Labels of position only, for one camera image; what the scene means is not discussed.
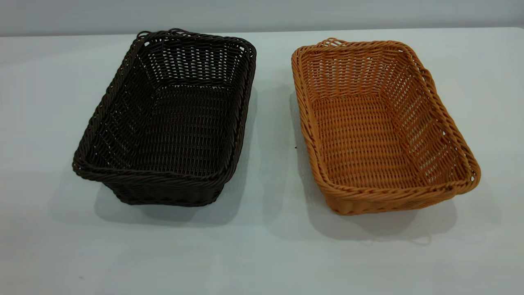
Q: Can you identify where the black wicker basket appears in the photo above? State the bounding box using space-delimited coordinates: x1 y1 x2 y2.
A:
72 28 257 207

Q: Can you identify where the orange wicker basket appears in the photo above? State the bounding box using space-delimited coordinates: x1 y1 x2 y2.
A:
291 38 481 216

